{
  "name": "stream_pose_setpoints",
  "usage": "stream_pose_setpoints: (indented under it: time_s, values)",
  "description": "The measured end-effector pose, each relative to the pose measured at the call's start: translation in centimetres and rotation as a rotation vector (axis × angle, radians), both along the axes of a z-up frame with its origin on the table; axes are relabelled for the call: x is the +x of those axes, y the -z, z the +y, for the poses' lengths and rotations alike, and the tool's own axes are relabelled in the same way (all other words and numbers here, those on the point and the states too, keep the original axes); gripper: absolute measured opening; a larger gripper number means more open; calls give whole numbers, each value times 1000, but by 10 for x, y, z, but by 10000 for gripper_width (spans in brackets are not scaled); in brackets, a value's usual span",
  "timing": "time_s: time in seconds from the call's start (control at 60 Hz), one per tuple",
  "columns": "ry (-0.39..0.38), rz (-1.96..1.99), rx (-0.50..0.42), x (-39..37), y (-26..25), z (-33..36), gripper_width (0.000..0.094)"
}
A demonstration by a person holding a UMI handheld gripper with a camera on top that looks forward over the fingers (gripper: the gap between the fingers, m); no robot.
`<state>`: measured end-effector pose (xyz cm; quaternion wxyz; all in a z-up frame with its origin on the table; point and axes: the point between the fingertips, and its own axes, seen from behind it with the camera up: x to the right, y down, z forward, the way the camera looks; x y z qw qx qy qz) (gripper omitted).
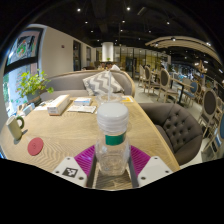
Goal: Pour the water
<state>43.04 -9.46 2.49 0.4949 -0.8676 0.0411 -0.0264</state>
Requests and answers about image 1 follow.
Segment grey white chevron pillow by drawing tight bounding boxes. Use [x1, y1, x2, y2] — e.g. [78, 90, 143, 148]
[82, 70, 125, 97]

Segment framed wall poster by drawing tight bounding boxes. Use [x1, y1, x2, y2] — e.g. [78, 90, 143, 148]
[6, 28, 44, 66]

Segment white round column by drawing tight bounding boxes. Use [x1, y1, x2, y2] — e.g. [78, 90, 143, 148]
[101, 41, 115, 63]

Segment group of ceiling lights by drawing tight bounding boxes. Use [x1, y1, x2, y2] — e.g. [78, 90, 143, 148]
[74, 4, 214, 48]

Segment yellow card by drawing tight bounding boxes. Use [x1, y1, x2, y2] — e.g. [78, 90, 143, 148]
[120, 95, 135, 104]

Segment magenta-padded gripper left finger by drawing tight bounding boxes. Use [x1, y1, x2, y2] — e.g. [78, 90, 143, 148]
[52, 144, 98, 188]

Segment white printed leaflet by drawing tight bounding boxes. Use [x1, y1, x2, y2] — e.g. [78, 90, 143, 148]
[67, 104, 98, 114]

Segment white mug green handle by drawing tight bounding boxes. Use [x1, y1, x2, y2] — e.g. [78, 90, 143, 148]
[5, 114, 26, 141]

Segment flat round red coaster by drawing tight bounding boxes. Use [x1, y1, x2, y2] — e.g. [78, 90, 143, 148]
[27, 137, 45, 157]

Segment clear plastic bottle white cap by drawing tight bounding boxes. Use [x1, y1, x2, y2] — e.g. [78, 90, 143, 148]
[94, 101, 132, 177]

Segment white orange tissue box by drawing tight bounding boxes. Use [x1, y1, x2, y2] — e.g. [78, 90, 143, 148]
[46, 94, 72, 117]

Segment green potted plant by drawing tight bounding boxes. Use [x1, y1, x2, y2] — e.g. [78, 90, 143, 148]
[16, 69, 54, 104]

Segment grey tufted armchair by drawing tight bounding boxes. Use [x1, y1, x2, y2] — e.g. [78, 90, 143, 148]
[138, 102, 204, 166]

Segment small blue white box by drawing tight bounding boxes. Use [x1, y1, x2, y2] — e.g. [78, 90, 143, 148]
[73, 96, 93, 107]

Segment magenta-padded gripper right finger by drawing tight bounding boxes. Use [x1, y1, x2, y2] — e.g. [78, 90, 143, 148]
[128, 145, 174, 188]

